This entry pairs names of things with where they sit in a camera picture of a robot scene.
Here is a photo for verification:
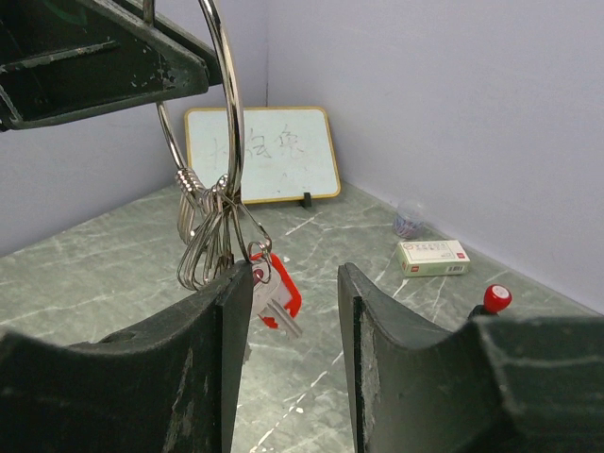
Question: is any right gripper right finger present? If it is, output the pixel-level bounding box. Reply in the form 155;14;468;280
338;263;603;452

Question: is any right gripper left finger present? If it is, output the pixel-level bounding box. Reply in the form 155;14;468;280
1;261;253;452

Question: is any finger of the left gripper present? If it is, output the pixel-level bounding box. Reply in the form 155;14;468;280
79;1;236;88
1;28;210;130

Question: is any large metal keyring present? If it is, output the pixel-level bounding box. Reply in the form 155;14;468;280
143;0;244;198

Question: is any red black stamp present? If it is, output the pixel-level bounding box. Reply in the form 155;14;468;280
467;284;512;320

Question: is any white green staples box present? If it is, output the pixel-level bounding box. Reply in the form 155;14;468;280
395;240;471;277

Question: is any clear cup of paperclips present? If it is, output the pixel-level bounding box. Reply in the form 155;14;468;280
393;199;425;240

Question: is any small whiteboard yellow frame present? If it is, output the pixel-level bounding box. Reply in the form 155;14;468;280
184;107;341;204

